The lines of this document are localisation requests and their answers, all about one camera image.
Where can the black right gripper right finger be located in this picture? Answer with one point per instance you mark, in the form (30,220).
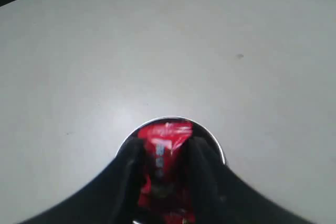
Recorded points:
(220,196)

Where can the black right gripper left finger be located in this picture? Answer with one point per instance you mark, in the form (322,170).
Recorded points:
(111,197)

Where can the red candy wrapper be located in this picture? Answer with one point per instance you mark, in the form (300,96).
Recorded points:
(165,193)

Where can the stainless steel cup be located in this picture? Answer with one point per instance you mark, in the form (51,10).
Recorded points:
(200,129)

